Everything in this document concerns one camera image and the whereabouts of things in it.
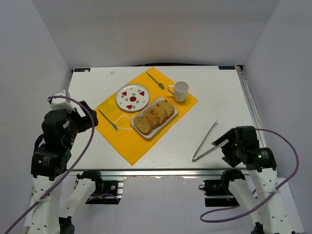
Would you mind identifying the metal tongs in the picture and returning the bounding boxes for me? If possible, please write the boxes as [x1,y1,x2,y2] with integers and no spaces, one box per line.
[192,119,229,162]

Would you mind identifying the bread slice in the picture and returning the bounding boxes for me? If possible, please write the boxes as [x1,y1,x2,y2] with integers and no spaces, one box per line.
[148,105,167,125]
[156,100,175,119]
[143,110,160,129]
[134,117,154,135]

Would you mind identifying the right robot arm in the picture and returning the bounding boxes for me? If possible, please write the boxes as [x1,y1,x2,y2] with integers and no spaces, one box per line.
[207,126,299,234]

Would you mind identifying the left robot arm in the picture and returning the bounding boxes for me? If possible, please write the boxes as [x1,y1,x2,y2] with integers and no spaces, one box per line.
[29,98,102,234]

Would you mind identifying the teal plastic knife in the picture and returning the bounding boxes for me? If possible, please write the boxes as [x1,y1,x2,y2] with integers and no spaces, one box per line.
[98,109,118,131]

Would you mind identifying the round white decorated plate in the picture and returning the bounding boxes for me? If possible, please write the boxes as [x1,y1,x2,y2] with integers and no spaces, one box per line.
[116,83,150,112]

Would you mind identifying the white rectangular serving tray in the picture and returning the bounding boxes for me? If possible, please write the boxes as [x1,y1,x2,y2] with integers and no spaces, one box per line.
[130,97,178,139]

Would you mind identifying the left blue table sticker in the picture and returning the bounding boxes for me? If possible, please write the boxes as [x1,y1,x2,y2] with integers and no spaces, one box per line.
[74,68,91,73]

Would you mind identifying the blue table sticker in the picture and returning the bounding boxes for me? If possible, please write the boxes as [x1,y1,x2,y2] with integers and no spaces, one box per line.
[218,66,236,70]
[74,68,91,73]

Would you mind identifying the right blue table sticker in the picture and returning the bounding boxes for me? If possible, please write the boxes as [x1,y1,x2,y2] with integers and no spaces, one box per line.
[218,66,236,70]

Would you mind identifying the white ceramic mug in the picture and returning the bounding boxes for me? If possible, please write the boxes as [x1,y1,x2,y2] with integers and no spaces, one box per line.
[167,81,189,102]

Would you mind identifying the teal plastic fork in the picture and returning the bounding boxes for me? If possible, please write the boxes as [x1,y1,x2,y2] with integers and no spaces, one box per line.
[146,72,165,90]

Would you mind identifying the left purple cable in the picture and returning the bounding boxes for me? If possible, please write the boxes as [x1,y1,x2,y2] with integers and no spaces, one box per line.
[4,95,96,234]

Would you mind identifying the purple cable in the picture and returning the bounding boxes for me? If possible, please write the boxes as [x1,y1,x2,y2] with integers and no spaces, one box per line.
[4,95,96,234]
[199,128,300,223]

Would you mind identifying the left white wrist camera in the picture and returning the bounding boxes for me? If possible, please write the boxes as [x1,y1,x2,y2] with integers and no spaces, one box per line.
[47,90,76,113]

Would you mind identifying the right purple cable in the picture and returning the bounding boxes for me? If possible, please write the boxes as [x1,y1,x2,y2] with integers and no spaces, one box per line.
[199,128,300,223]

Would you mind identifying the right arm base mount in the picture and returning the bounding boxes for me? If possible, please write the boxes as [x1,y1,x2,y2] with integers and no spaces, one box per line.
[198,169,246,208]

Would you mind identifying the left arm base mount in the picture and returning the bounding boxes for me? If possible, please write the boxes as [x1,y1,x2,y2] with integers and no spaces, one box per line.
[75,170,120,205]

